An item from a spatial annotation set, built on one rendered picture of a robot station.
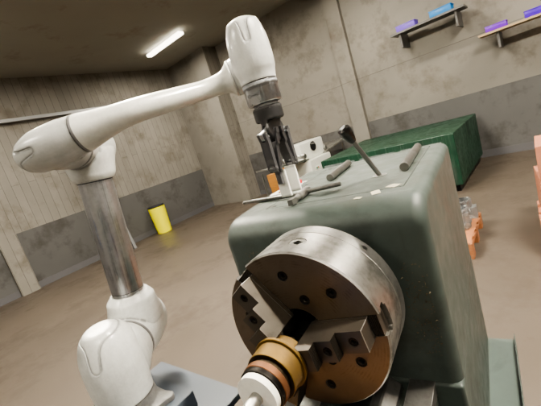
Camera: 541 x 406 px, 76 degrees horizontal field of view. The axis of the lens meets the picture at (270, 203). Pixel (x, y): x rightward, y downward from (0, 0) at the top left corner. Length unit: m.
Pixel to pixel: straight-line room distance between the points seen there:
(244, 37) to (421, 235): 0.58
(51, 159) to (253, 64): 0.55
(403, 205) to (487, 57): 6.20
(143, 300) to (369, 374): 0.77
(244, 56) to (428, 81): 6.22
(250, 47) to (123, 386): 0.91
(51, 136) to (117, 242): 0.37
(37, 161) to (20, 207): 6.97
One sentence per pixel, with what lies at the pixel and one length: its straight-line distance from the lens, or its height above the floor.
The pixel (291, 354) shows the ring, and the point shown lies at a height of 1.11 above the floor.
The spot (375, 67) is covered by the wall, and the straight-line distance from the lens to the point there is 7.26.
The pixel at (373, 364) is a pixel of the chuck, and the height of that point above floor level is 1.03.
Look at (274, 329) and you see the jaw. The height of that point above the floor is 1.13.
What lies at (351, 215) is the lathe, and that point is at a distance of 0.71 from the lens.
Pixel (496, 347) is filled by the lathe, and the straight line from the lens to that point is 1.47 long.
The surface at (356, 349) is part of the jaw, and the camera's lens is 0.59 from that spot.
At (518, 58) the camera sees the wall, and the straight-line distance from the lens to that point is 6.80.
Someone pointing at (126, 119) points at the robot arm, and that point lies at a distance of 0.95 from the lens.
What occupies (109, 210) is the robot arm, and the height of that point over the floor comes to 1.36.
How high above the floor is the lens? 1.43
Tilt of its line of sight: 11 degrees down
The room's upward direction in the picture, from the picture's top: 17 degrees counter-clockwise
